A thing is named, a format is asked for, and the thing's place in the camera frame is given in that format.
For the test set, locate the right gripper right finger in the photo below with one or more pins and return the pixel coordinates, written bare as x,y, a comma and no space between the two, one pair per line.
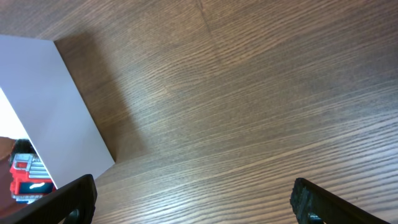
313,204

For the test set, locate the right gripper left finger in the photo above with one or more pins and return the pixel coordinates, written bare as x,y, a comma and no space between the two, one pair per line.
73,203

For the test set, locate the red toy fire truck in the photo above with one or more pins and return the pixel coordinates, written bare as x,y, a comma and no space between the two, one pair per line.
30,179

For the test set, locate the pink open cardboard box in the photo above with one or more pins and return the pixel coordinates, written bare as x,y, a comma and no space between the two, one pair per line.
36,82

